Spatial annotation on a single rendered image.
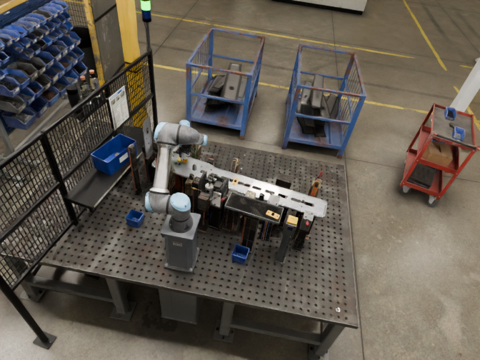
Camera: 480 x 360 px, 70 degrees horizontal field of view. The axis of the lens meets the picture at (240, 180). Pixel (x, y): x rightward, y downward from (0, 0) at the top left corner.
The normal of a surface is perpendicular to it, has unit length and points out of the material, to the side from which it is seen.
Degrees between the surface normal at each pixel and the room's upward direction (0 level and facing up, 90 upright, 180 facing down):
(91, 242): 0
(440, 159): 90
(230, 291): 0
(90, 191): 0
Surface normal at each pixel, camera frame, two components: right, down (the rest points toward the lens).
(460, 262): 0.10, -0.71
